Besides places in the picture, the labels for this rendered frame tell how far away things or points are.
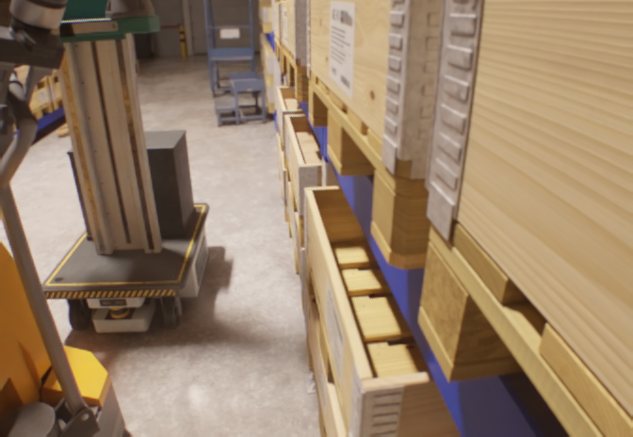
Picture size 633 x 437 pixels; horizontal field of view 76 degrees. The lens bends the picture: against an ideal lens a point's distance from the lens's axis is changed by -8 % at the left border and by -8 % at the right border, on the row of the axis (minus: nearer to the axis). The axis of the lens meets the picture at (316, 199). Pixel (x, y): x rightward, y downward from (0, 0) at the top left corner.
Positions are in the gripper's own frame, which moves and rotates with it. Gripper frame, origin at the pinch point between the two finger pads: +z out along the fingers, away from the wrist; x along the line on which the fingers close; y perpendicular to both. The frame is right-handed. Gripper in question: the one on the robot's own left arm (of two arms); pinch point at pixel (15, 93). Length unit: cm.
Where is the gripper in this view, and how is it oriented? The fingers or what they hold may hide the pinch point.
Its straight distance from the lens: 106.1
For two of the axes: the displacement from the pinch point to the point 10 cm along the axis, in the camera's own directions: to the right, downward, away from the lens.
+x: -6.1, 0.5, -7.9
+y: -5.9, -7.0, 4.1
